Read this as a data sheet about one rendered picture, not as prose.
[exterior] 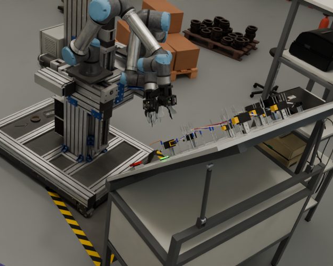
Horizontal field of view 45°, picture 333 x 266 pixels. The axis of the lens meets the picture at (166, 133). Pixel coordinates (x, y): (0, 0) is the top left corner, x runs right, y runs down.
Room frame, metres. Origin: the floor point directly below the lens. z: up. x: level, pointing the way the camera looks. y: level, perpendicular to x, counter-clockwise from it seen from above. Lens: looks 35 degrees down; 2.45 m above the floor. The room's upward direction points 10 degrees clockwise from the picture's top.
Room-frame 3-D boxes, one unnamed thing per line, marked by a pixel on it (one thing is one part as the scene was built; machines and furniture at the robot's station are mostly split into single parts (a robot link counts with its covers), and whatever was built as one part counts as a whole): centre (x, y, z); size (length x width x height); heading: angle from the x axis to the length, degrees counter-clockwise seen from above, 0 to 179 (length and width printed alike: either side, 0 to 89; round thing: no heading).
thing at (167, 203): (1.84, -0.37, 0.60); 1.17 x 0.58 x 0.40; 132
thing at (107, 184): (2.08, -0.16, 0.83); 1.18 x 0.06 x 0.06; 132
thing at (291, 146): (2.52, -0.87, 0.76); 0.30 x 0.21 x 0.20; 46
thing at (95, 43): (2.37, 0.58, 1.33); 0.13 x 0.12 x 0.14; 150
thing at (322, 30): (2.53, -0.87, 1.56); 0.30 x 0.23 x 0.19; 44
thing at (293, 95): (2.56, -0.90, 1.09); 0.35 x 0.33 x 0.07; 132
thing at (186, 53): (5.11, 0.36, 0.34); 1.22 x 0.93 x 0.68; 45
